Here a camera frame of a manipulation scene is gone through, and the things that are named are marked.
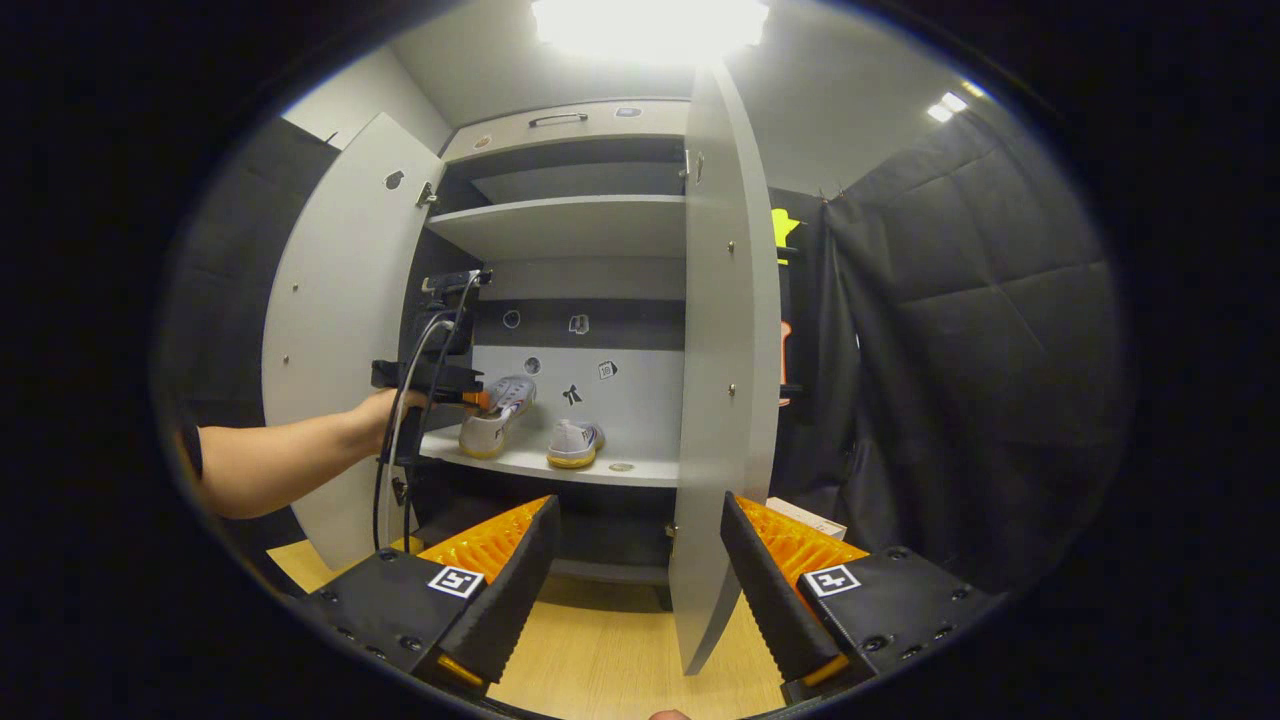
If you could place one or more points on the black backdrop cloth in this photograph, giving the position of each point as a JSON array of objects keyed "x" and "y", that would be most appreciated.
[
  {"x": 230, "y": 300},
  {"x": 980, "y": 350}
]

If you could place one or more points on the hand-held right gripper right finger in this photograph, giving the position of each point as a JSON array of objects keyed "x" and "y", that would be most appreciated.
[{"x": 770, "y": 605}]

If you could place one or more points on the grey cabinet drawer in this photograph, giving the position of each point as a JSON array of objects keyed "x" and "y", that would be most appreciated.
[{"x": 600, "y": 128}]

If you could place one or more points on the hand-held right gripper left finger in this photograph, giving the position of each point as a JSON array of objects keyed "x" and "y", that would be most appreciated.
[{"x": 510, "y": 605}]

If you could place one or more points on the large ceiling light panel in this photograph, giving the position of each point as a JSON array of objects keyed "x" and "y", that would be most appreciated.
[{"x": 650, "y": 25}]

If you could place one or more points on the grey shoe cabinet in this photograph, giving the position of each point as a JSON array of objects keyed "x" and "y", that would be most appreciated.
[{"x": 580, "y": 225}]

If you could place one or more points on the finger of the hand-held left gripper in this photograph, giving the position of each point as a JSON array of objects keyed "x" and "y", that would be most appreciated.
[{"x": 476, "y": 400}]

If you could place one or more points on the white cardboard box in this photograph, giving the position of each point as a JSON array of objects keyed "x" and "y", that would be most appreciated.
[{"x": 805, "y": 515}]

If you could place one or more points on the grey shoe cabinet door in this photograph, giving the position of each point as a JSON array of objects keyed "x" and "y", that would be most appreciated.
[
  {"x": 725, "y": 300},
  {"x": 330, "y": 300}
]

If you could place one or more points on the small ceiling light panel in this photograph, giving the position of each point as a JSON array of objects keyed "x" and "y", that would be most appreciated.
[{"x": 945, "y": 105}]

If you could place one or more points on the white striped canvas shoe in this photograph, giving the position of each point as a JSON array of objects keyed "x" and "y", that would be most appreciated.
[
  {"x": 510, "y": 395},
  {"x": 572, "y": 440}
]

